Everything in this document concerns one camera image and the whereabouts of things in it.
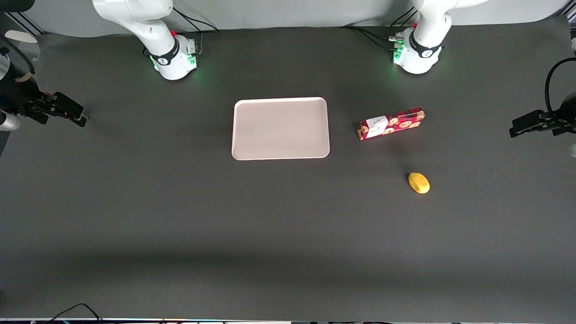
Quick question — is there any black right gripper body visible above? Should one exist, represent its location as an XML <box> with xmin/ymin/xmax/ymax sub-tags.
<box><xmin>0</xmin><ymin>74</ymin><xmax>55</xmax><ymax>117</ymax></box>

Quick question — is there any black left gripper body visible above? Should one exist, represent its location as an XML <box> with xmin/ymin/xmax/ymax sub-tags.
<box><xmin>540</xmin><ymin>92</ymin><xmax>576</xmax><ymax>136</ymax></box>

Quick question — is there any pale pink rectangular tray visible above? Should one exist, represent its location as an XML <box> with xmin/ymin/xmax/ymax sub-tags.
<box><xmin>231</xmin><ymin>97</ymin><xmax>330</xmax><ymax>161</ymax></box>

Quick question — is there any white flat oval object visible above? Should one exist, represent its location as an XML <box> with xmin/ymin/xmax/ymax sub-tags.
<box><xmin>4</xmin><ymin>30</ymin><xmax>39</xmax><ymax>45</ymax></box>

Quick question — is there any yellow lemon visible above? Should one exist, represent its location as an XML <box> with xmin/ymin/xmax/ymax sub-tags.
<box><xmin>408</xmin><ymin>171</ymin><xmax>431</xmax><ymax>194</ymax></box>

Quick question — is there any red tartan cookie box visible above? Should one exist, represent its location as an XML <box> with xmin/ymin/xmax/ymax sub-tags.
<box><xmin>357</xmin><ymin>106</ymin><xmax>426</xmax><ymax>141</ymax></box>

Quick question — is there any black left gripper cable loop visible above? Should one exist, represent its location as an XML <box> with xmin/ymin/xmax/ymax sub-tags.
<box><xmin>544</xmin><ymin>57</ymin><xmax>576</xmax><ymax>121</ymax></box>

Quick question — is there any aluminium frame bar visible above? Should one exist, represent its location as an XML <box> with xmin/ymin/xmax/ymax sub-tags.
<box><xmin>5</xmin><ymin>12</ymin><xmax>46</xmax><ymax>36</ymax></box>

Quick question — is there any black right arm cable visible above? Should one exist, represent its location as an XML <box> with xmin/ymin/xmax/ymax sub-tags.
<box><xmin>172</xmin><ymin>6</ymin><xmax>221</xmax><ymax>57</ymax></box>

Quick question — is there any black left arm base cable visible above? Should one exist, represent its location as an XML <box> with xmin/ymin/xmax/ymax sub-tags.
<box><xmin>340</xmin><ymin>25</ymin><xmax>403</xmax><ymax>51</ymax></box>
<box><xmin>390</xmin><ymin>6</ymin><xmax>421</xmax><ymax>28</ymax></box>

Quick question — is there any black cable at table edge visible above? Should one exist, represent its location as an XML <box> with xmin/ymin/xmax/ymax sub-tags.
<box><xmin>44</xmin><ymin>303</ymin><xmax>105</xmax><ymax>324</ymax></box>

